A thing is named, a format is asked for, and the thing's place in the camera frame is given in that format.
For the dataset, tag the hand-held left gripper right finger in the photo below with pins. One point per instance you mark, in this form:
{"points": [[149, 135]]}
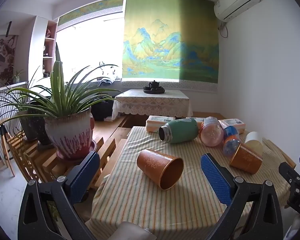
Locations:
{"points": [[213, 176]]}

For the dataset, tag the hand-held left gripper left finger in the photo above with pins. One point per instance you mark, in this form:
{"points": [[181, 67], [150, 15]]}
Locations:
{"points": [[86, 176]]}

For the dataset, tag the orange patterned cup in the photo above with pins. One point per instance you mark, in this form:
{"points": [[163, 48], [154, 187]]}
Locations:
{"points": [[160, 167], [245, 159]]}

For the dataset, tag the white and yellow cup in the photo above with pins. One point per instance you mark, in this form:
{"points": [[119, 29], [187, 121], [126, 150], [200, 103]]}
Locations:
{"points": [[253, 141]]}

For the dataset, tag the wooden table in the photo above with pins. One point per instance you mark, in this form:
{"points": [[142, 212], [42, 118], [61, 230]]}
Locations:
{"points": [[280, 152]]}

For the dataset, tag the pink plastic jar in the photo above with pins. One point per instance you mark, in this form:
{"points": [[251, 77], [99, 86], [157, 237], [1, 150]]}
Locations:
{"points": [[211, 132]]}

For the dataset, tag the white and red flowerpot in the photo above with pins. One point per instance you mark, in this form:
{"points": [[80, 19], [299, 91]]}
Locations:
{"points": [[70, 135]]}

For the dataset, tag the wooden plant stand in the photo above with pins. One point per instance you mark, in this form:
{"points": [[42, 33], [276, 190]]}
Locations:
{"points": [[37, 160]]}

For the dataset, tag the tissue pack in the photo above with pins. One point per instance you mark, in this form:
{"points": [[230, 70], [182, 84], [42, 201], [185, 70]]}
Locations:
{"points": [[233, 124], [158, 123]]}

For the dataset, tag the green thermos bottle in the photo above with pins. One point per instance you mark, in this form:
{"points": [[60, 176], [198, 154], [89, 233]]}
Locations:
{"points": [[180, 131]]}

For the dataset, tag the striped tablecloth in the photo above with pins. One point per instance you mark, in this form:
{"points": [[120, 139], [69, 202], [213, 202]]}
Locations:
{"points": [[145, 205]]}

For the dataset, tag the white cloth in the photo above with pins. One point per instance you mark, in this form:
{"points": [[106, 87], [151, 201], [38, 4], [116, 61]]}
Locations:
{"points": [[128, 231]]}

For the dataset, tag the dark flowerpot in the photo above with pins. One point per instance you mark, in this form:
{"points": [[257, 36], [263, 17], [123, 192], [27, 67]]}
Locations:
{"points": [[33, 127]]}

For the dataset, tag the spider plant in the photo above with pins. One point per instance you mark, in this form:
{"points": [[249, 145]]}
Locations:
{"points": [[58, 90]]}

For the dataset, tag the small table lace cloth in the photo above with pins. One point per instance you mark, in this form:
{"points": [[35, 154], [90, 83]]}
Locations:
{"points": [[152, 102]]}

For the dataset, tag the black tea set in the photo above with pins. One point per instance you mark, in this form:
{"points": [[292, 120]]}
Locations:
{"points": [[153, 87]]}

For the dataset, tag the thin-leaved plant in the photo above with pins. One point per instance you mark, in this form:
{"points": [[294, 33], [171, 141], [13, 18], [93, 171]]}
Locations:
{"points": [[12, 97]]}

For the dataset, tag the landscape print blind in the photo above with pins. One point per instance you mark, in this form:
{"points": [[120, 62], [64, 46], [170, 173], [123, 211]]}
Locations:
{"points": [[170, 40]]}

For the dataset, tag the landscape print valance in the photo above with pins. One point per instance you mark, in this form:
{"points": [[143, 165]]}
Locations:
{"points": [[90, 11]]}

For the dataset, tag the white air conditioner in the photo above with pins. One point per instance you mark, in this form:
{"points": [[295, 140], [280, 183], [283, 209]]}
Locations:
{"points": [[236, 1]]}

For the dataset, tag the wall shelf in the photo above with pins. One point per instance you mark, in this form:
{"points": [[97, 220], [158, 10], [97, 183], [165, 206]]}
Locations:
{"points": [[49, 47]]}

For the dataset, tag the wall scroll painting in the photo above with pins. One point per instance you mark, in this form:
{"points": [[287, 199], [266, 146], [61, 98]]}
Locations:
{"points": [[1, 62]]}

